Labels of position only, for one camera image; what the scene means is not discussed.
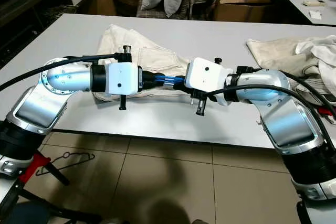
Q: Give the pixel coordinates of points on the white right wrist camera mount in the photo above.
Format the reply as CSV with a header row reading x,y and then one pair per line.
x,y
205,74

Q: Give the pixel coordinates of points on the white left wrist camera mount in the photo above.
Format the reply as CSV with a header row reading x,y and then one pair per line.
x,y
123,77

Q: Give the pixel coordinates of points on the brown cardboard box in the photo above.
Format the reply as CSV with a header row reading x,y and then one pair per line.
x,y
241,9

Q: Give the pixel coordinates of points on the beige remote control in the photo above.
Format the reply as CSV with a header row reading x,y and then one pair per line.
x,y
315,2

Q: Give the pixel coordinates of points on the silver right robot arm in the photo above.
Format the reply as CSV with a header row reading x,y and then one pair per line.
x,y
268,95

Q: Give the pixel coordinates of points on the beige trousers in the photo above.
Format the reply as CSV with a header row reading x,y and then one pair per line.
x,y
273,53

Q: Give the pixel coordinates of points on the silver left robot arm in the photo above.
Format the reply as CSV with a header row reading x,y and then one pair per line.
x,y
68,77

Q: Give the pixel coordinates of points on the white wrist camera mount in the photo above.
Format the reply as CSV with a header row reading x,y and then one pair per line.
x,y
205,74
123,77

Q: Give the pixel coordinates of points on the cream jeans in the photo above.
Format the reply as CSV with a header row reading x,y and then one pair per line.
x,y
126,40

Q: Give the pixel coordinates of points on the black low shelf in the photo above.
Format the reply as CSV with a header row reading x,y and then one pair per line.
x,y
26,24

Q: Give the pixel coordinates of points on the white paper slip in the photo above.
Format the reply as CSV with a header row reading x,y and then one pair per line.
x,y
317,14

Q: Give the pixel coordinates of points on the blue plastic hanger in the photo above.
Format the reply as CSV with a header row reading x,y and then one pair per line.
x,y
166,80

